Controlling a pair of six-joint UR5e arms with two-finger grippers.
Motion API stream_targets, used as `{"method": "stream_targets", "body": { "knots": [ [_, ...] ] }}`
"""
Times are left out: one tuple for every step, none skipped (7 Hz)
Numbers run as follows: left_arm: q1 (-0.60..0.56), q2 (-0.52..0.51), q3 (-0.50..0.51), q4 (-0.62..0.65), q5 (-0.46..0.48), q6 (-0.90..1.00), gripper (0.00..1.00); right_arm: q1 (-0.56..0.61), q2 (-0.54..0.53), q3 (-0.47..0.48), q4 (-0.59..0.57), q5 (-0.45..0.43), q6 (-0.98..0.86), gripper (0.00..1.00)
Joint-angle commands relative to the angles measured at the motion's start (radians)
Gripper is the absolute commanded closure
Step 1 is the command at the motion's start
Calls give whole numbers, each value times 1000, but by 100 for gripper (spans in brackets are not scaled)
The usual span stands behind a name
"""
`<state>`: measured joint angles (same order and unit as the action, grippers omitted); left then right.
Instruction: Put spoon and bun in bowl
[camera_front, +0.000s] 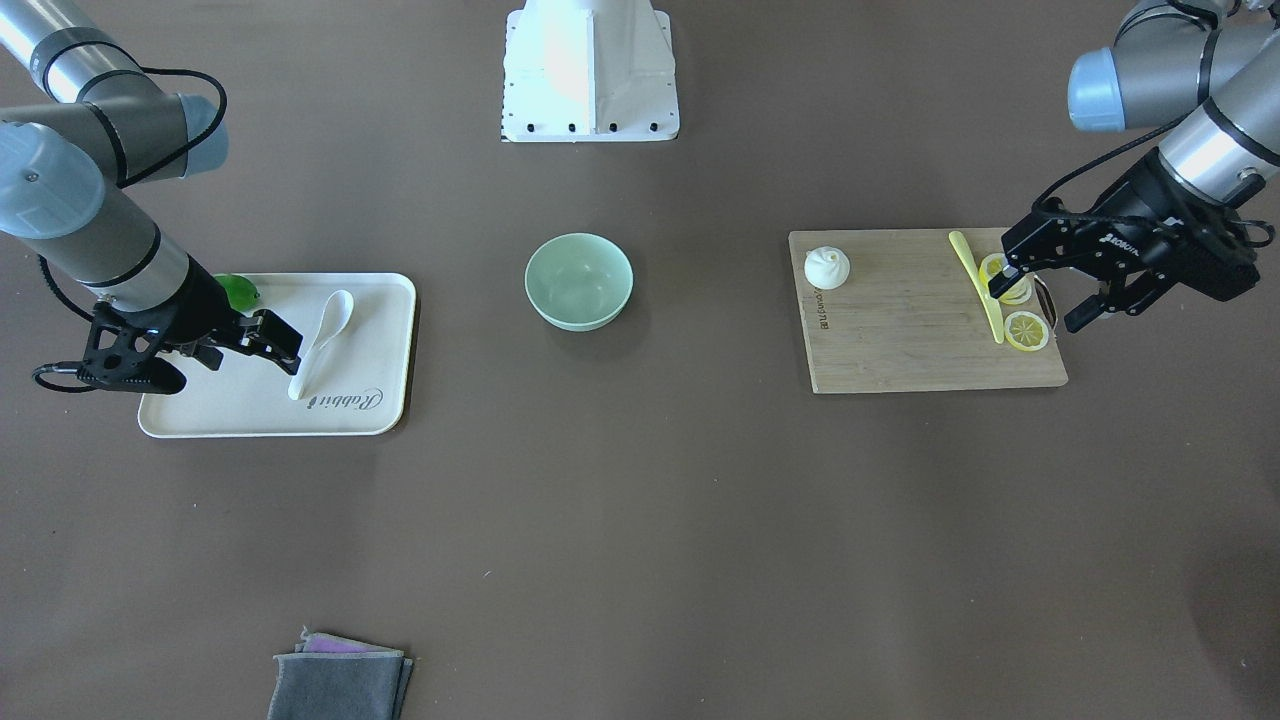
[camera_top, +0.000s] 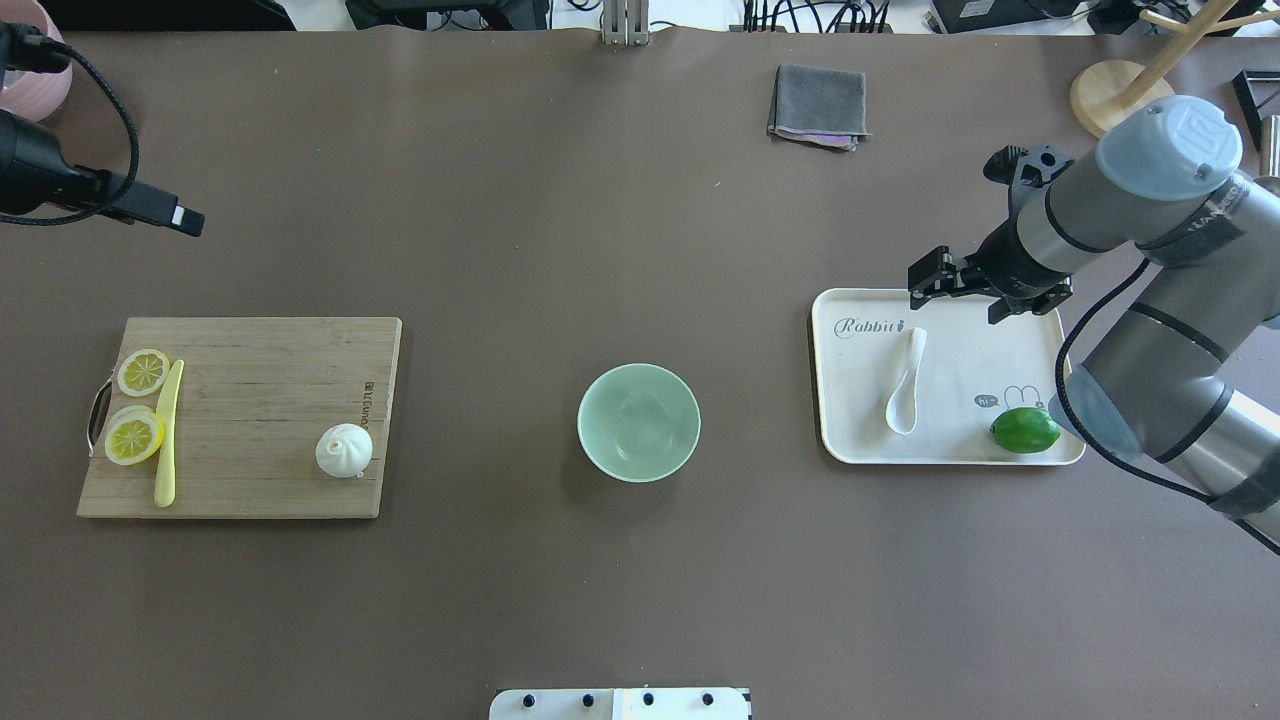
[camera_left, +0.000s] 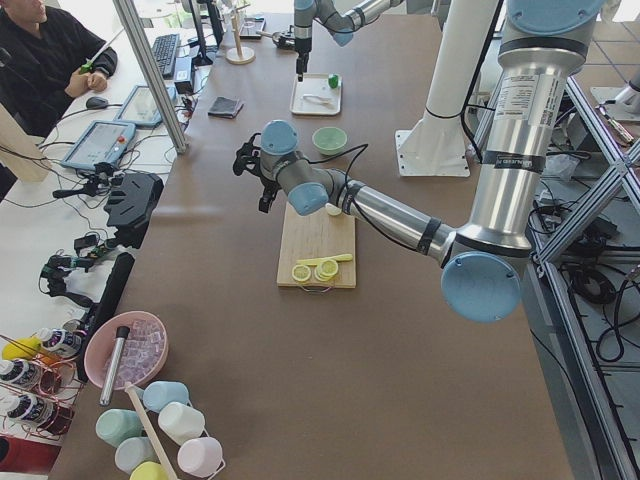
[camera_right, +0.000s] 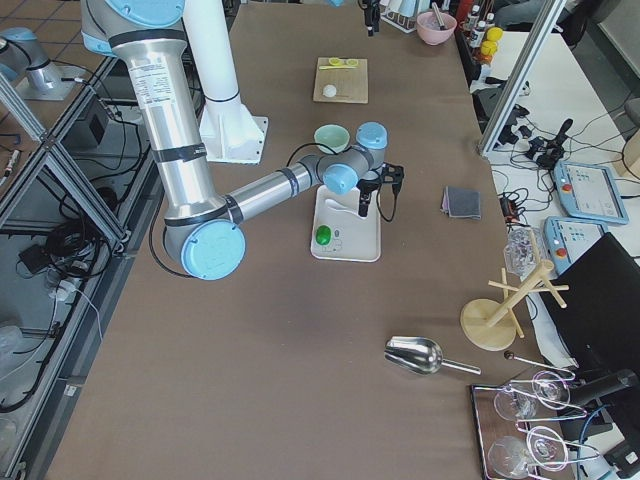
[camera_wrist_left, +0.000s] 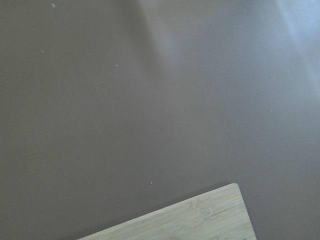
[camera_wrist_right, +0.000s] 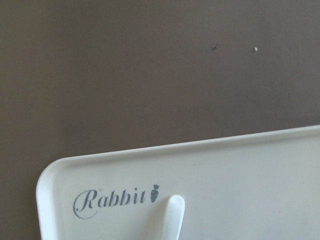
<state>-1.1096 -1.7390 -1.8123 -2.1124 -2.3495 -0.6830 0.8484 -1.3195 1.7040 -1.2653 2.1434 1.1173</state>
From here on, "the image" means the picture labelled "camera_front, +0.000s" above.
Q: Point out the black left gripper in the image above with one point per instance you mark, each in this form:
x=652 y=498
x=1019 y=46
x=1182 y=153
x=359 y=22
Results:
x=1140 y=206

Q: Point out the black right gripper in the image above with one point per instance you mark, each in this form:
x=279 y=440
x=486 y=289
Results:
x=197 y=308

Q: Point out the white ceramic spoon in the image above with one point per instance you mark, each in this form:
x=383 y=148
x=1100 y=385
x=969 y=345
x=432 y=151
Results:
x=337 y=311

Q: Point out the white steamed bun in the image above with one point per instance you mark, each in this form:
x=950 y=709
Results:
x=826 y=268

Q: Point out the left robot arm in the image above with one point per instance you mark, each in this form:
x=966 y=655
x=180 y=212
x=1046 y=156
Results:
x=1204 y=94

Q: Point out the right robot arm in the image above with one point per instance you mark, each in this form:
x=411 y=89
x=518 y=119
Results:
x=112 y=123

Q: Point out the mint green bowl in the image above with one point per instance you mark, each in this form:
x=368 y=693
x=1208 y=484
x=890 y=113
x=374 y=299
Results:
x=579 y=282

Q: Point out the green toy pepper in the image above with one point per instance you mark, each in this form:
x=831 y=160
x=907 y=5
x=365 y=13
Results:
x=242 y=294

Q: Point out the cream rabbit tray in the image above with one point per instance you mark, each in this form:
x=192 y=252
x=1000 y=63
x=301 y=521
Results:
x=358 y=389

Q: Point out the yellow plastic knife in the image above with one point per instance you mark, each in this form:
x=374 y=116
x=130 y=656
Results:
x=965 y=254

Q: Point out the bamboo cutting board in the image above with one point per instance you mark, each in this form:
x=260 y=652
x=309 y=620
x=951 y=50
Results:
x=908 y=319

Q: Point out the grey folded cloth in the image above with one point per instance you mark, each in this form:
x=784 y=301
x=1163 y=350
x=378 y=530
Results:
x=326 y=676

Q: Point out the metal cutting board handle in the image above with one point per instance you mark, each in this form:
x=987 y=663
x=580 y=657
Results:
x=1045 y=301

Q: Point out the lemon slice near handle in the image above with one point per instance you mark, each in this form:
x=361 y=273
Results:
x=1027 y=332

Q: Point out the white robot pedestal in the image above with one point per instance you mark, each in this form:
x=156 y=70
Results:
x=589 y=72

